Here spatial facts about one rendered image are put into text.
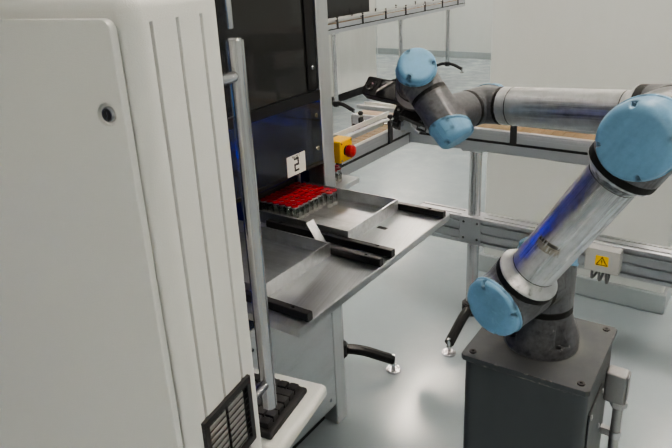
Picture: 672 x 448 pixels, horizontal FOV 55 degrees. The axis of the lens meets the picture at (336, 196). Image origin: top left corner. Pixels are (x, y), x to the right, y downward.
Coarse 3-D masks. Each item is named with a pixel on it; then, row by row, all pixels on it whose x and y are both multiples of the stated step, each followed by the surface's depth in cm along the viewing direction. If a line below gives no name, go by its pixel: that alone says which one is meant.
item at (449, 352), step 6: (462, 306) 281; (468, 306) 278; (462, 312) 275; (468, 312) 275; (456, 318) 274; (462, 318) 272; (456, 324) 271; (462, 324) 271; (450, 330) 270; (456, 330) 269; (450, 336) 267; (456, 336) 267; (450, 342) 266; (444, 348) 270; (450, 348) 267; (444, 354) 267; (450, 354) 266
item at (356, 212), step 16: (352, 192) 193; (336, 208) 189; (352, 208) 188; (368, 208) 188; (384, 208) 179; (304, 224) 173; (320, 224) 170; (336, 224) 178; (352, 224) 177; (368, 224) 173
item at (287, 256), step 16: (240, 224) 175; (240, 240) 170; (272, 240) 169; (288, 240) 166; (304, 240) 163; (320, 240) 160; (272, 256) 160; (288, 256) 160; (304, 256) 160; (320, 256) 156; (272, 272) 152; (288, 272) 146; (304, 272) 152; (272, 288) 142
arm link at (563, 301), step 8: (520, 240) 131; (576, 264) 126; (568, 272) 126; (576, 272) 128; (560, 280) 124; (568, 280) 126; (560, 288) 124; (568, 288) 127; (560, 296) 126; (568, 296) 128; (552, 304) 125; (560, 304) 128; (568, 304) 129; (544, 312) 128; (552, 312) 128; (560, 312) 128
